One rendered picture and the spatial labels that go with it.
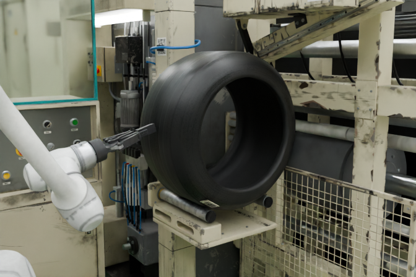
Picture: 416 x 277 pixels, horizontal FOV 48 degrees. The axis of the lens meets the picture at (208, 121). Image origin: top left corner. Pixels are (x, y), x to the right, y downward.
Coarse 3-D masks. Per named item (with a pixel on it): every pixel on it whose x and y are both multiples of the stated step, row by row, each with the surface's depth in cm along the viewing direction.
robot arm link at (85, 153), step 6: (78, 144) 144; (84, 144) 144; (78, 150) 141; (84, 150) 142; (90, 150) 143; (78, 156) 141; (84, 156) 141; (90, 156) 142; (96, 156) 145; (84, 162) 142; (90, 162) 143; (96, 162) 144; (84, 168) 142; (90, 168) 146
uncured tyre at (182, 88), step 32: (192, 64) 163; (224, 64) 160; (256, 64) 167; (160, 96) 163; (192, 96) 154; (256, 96) 200; (288, 96) 178; (160, 128) 158; (192, 128) 154; (256, 128) 204; (288, 128) 179; (160, 160) 162; (192, 160) 155; (224, 160) 200; (256, 160) 199; (192, 192) 161; (224, 192) 165; (256, 192) 174
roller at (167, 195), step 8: (160, 192) 191; (168, 192) 188; (168, 200) 186; (176, 200) 181; (184, 200) 178; (184, 208) 176; (192, 208) 172; (200, 208) 169; (208, 208) 168; (200, 216) 168; (208, 216) 165
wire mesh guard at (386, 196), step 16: (320, 176) 183; (368, 192) 165; (384, 192) 161; (256, 208) 218; (272, 208) 209; (288, 208) 200; (336, 208) 178; (352, 208) 173; (352, 224) 173; (384, 224) 162; (400, 224) 157; (240, 240) 228; (352, 240) 174; (368, 240) 168; (400, 240) 157; (240, 256) 230; (320, 256) 188; (336, 256) 181; (240, 272) 231; (272, 272) 212
